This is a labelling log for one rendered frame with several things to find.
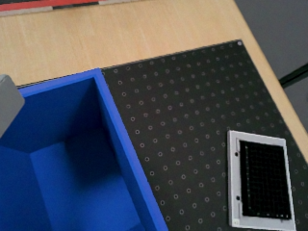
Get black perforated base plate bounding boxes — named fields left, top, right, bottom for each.
left=100, top=38, right=308, bottom=231

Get blue bin with label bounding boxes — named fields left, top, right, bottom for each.
left=0, top=67, right=168, bottom=231

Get black well plate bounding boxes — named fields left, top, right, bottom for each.
left=240, top=141, right=292, bottom=220

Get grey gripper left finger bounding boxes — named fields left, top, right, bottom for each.
left=0, top=74, right=25, bottom=138

